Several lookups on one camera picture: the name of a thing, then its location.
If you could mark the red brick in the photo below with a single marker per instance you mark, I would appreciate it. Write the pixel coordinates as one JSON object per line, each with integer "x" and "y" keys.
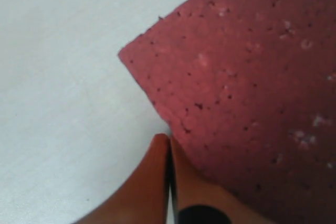
{"x": 248, "y": 89}

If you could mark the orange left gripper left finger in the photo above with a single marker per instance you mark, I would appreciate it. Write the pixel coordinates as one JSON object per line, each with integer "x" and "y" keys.
{"x": 143, "y": 197}

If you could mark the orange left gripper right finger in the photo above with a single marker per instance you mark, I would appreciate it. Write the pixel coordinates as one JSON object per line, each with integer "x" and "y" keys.
{"x": 197, "y": 200}

